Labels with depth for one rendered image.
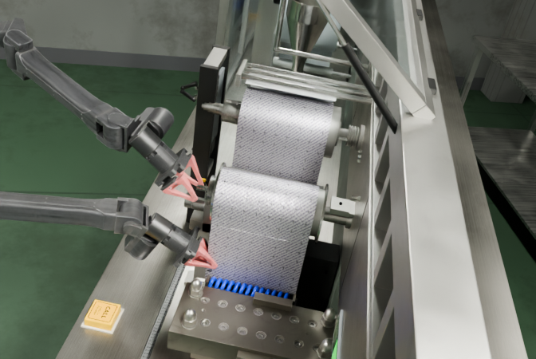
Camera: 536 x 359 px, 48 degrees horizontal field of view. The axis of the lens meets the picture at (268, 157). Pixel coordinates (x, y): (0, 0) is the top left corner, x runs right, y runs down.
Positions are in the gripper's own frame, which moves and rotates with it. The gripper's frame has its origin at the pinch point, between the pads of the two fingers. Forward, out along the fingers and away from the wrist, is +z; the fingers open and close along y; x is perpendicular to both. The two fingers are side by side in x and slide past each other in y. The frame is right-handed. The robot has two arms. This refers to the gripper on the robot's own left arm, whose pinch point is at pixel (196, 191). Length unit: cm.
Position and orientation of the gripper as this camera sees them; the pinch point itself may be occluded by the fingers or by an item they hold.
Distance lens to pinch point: 144.8
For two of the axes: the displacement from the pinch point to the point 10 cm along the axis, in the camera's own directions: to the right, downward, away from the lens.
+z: 6.6, 6.9, 3.1
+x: 7.4, -5.1, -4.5
